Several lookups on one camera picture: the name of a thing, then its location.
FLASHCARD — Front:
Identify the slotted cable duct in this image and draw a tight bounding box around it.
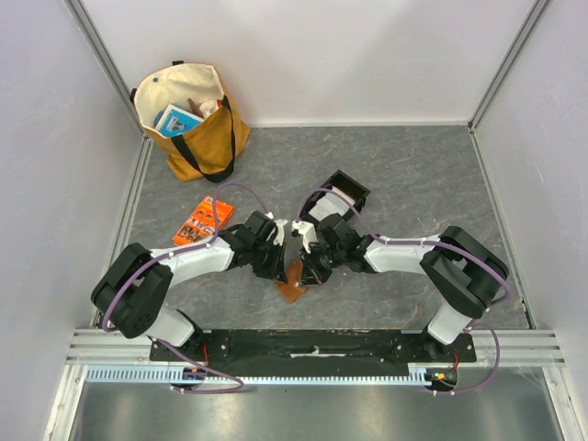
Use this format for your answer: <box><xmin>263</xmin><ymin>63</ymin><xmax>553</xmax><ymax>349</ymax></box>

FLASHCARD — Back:
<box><xmin>85</xmin><ymin>365</ymin><xmax>431</xmax><ymax>387</ymax></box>

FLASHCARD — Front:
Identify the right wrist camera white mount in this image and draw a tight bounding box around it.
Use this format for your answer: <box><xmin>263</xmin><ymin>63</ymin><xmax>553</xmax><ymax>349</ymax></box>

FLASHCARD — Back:
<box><xmin>291</xmin><ymin>220</ymin><xmax>318</xmax><ymax>254</ymax></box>

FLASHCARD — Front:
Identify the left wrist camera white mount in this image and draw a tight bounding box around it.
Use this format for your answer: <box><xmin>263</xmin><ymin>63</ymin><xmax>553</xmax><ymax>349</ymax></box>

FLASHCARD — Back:
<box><xmin>266</xmin><ymin>211</ymin><xmax>288</xmax><ymax>246</ymax></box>

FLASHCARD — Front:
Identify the brown leather card holder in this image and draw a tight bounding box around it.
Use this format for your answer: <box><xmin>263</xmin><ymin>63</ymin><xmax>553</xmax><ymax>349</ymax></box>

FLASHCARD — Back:
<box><xmin>276</xmin><ymin>260</ymin><xmax>308</xmax><ymax>303</ymax></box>

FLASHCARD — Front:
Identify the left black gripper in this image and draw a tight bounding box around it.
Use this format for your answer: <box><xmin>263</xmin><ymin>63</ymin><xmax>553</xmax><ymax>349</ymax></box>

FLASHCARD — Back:
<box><xmin>250</xmin><ymin>240</ymin><xmax>287</xmax><ymax>284</ymax></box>

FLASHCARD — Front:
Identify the brown item in bag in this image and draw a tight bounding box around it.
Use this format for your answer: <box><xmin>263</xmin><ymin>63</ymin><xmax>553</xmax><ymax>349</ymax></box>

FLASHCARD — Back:
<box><xmin>187</xmin><ymin>98</ymin><xmax>203</xmax><ymax>119</ymax></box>

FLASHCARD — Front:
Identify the orange booklet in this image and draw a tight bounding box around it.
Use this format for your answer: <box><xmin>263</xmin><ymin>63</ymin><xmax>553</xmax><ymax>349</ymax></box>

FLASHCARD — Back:
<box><xmin>173</xmin><ymin>195</ymin><xmax>234</xmax><ymax>246</ymax></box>

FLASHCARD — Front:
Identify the aluminium frame rail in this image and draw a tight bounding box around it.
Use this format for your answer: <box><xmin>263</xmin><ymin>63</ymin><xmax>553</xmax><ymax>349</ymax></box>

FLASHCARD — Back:
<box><xmin>66</xmin><ymin>328</ymin><xmax>566</xmax><ymax>368</ymax></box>

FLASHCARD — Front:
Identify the blue book in bag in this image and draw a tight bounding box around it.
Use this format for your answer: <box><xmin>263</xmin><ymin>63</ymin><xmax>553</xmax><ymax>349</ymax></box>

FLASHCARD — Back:
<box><xmin>154</xmin><ymin>104</ymin><xmax>204</xmax><ymax>138</ymax></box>

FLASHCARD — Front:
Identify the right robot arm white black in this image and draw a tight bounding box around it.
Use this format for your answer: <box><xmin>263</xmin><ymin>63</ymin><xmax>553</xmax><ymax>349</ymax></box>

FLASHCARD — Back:
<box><xmin>292</xmin><ymin>214</ymin><xmax>509</xmax><ymax>362</ymax></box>

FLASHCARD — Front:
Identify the mustard canvas tote bag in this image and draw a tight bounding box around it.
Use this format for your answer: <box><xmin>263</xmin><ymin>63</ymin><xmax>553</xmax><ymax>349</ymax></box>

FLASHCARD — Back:
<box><xmin>130</xmin><ymin>61</ymin><xmax>250</xmax><ymax>183</ymax></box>

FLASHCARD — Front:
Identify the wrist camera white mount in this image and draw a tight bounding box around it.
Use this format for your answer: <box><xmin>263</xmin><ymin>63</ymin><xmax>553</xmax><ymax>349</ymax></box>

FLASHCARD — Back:
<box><xmin>266</xmin><ymin>211</ymin><xmax>288</xmax><ymax>246</ymax></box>
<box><xmin>291</xmin><ymin>220</ymin><xmax>318</xmax><ymax>254</ymax></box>

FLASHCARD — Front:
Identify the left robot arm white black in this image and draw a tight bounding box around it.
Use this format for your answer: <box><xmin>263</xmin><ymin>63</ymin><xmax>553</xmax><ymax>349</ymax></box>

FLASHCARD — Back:
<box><xmin>91</xmin><ymin>211</ymin><xmax>288</xmax><ymax>361</ymax></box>

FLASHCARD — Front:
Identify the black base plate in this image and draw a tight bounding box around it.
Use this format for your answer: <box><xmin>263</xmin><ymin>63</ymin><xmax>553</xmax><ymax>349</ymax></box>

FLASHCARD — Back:
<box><xmin>179</xmin><ymin>329</ymin><xmax>477</xmax><ymax>377</ymax></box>

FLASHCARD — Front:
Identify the black card box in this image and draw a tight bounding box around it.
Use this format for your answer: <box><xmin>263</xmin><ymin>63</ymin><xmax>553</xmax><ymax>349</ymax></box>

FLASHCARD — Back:
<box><xmin>300</xmin><ymin>170</ymin><xmax>370</xmax><ymax>224</ymax></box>

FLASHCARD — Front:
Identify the white card stack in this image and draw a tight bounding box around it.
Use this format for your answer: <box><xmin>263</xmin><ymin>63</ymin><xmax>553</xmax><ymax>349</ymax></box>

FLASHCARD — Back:
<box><xmin>309</xmin><ymin>187</ymin><xmax>356</xmax><ymax>221</ymax></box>

